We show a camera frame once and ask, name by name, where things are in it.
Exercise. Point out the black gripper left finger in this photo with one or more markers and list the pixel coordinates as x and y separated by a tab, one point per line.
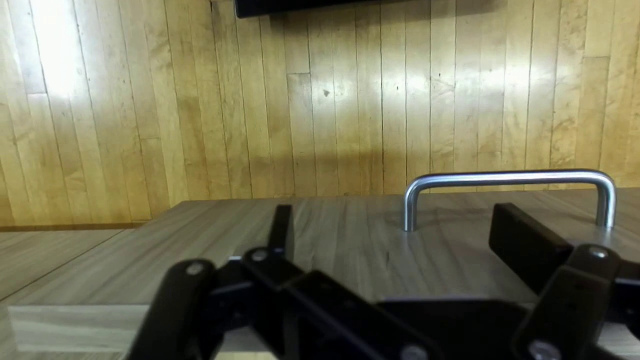
294	314

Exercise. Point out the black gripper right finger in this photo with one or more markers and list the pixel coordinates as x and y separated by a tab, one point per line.
581	288

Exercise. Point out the wooden drawer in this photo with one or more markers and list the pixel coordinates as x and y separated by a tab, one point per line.
97	300

